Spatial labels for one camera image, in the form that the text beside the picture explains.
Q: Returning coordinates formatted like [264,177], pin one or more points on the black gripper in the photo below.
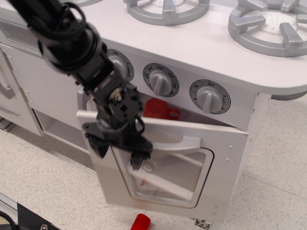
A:
[118,103]

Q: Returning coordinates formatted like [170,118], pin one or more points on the white oven door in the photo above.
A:
[224,147]

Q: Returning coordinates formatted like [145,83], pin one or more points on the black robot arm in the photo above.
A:
[74,47]

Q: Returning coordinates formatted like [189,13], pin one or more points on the white bottle in oven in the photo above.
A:
[149,167]

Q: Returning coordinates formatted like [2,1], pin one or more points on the red plastic cup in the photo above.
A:
[156,108]

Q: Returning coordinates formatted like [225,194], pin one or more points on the red object on floor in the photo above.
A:
[142,222]

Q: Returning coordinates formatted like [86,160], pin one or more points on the middle grey stove knob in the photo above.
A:
[161,80]

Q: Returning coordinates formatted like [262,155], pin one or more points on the grey stove knob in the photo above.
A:
[161,80]
[210,97]
[122,63]

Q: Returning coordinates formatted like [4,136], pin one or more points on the left grey stove knob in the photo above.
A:
[122,63]

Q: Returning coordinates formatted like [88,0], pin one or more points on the white small cabinet door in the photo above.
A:
[49,92]

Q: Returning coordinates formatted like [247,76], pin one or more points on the right grey stove knob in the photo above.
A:
[210,97]

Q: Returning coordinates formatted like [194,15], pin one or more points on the white left cabinet door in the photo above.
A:
[17,110]

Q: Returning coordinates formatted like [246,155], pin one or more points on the black plate with screw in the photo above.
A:
[28,220]

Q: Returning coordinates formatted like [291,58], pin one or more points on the white toy kitchen body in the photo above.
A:
[57,181]

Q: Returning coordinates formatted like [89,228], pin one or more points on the middle grey stove burner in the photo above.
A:
[167,12]

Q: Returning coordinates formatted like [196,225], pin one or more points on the grey stove burner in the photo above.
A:
[271,27]
[167,12]

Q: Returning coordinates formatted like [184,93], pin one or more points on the grey vent grille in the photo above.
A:
[15,33]

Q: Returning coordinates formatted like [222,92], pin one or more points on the right grey stove burner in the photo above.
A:
[271,27]

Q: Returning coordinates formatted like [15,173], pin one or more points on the grey small door handle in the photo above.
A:
[85,101]

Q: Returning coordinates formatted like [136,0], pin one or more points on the grey oven door handle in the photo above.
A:
[186,146]

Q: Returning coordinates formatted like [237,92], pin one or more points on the aluminium frame rail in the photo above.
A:
[9,207]

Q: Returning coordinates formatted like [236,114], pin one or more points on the grey left door handle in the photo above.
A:
[5,78]

